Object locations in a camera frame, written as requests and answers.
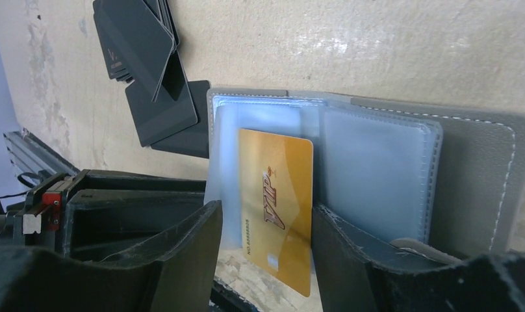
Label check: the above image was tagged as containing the aluminium frame rail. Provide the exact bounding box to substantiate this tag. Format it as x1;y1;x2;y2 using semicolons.
3;129;80;177

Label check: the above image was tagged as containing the grey card holder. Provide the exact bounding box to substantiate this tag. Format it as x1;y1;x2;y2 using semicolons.
205;88;525;258

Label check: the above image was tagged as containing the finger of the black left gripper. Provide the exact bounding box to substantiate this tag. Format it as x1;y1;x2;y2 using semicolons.
62;170;206;262

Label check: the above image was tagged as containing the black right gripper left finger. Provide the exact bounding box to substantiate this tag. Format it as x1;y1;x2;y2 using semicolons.
0;201;223;311

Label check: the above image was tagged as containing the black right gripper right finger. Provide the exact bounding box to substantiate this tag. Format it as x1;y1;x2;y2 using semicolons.
311;204;525;311

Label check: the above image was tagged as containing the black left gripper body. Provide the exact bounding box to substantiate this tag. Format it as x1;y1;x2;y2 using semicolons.
0;173;80;250

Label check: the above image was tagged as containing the black credit card stack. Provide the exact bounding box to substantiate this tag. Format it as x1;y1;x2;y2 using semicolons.
92;1;211;159

